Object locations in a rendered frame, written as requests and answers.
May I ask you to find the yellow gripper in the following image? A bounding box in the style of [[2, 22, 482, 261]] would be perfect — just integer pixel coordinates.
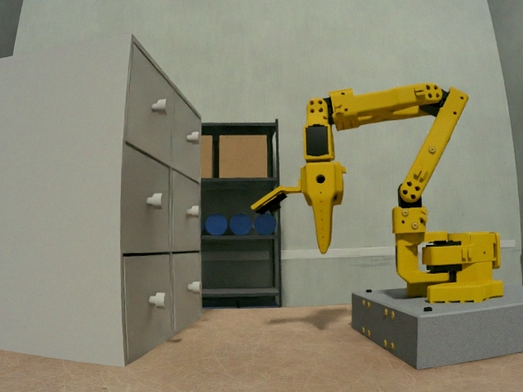
[[251, 162, 346, 254]]

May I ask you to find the grey chest of drawers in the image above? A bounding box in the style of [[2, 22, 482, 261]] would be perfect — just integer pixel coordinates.
[[0, 33, 202, 367]]

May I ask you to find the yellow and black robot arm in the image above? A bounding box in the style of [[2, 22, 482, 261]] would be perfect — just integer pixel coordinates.
[[303, 83, 503, 304]]

